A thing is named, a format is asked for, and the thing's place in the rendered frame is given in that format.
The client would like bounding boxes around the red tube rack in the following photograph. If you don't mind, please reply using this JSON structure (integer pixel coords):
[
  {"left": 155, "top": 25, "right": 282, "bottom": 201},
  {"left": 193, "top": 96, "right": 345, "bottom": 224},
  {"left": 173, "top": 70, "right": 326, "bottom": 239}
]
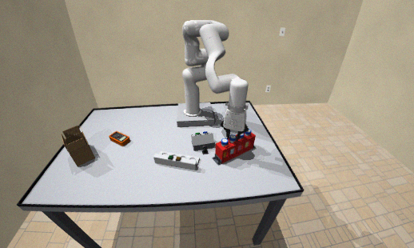
[{"left": 215, "top": 132, "right": 256, "bottom": 164}]

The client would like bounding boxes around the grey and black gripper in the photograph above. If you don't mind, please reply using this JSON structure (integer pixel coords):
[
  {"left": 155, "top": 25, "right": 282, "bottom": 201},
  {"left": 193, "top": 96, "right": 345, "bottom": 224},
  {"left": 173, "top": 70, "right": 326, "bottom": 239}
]
[{"left": 221, "top": 107, "right": 249, "bottom": 140}]

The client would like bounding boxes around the brown cardboard box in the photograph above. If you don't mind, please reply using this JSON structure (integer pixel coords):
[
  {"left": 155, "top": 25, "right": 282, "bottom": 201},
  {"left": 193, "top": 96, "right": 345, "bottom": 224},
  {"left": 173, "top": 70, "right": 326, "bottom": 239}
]
[{"left": 62, "top": 126, "right": 95, "bottom": 166}]

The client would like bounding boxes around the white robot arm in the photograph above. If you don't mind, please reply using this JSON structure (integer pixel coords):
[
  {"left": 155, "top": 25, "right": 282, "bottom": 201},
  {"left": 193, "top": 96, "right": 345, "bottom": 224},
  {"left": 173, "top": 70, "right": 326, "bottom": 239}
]
[{"left": 182, "top": 20, "right": 249, "bottom": 117}]

